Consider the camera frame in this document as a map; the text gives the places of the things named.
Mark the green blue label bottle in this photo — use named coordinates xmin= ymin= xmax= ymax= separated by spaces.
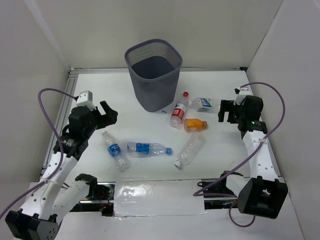
xmin=188 ymin=97 xmax=221 ymax=114

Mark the blue label clear bottle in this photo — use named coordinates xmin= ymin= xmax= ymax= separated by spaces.
xmin=101 ymin=131 xmax=131 ymax=172

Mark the small orange plastic bottle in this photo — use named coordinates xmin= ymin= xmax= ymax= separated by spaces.
xmin=183 ymin=118 xmax=208 ymax=132

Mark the clear white cap bottle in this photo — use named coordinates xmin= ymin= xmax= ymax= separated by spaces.
xmin=174 ymin=131 xmax=205 ymax=170

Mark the red label plastic bottle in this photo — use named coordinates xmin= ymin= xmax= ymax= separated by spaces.
xmin=169 ymin=91 xmax=189 ymax=129

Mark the blue cap crushed bottle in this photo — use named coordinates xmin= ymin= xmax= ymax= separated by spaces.
xmin=126 ymin=142 xmax=173 ymax=158

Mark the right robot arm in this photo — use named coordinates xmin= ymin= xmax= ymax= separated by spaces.
xmin=218 ymin=95 xmax=288 ymax=219

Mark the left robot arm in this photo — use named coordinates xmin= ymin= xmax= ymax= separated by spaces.
xmin=5 ymin=101 xmax=118 ymax=240

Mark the grey mesh waste bin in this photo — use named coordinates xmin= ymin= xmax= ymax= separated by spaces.
xmin=124 ymin=38 xmax=183 ymax=113

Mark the silver tape sheet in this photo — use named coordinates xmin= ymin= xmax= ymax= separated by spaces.
xmin=113 ymin=180 xmax=206 ymax=217

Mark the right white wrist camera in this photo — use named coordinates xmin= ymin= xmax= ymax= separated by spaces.
xmin=233 ymin=87 xmax=253 ymax=106

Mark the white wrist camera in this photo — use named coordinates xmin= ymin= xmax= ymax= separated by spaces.
xmin=233 ymin=87 xmax=253 ymax=106
xmin=76 ymin=90 xmax=95 ymax=111

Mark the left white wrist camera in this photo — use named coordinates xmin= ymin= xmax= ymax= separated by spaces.
xmin=76 ymin=90 xmax=95 ymax=111

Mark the aluminium frame rail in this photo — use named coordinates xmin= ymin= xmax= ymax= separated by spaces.
xmin=42 ymin=67 xmax=247 ymax=168

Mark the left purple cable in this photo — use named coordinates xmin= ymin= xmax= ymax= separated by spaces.
xmin=0 ymin=87 xmax=78 ymax=221

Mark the purple cable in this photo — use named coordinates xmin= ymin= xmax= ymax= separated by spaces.
xmin=0 ymin=87 xmax=78 ymax=221
xmin=192 ymin=82 xmax=286 ymax=228

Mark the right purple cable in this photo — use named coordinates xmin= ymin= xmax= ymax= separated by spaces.
xmin=192 ymin=82 xmax=286 ymax=228

